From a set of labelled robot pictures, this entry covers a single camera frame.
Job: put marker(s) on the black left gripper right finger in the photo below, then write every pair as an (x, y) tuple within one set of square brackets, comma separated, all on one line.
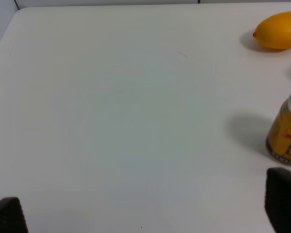
[(278, 199)]

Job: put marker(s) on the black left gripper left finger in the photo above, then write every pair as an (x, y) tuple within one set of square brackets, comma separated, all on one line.
[(12, 219)]

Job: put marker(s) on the gold drink can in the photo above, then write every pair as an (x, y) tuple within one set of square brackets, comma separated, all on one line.
[(278, 141)]

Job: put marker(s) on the yellow mango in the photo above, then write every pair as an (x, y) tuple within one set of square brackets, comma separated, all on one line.
[(275, 32)]

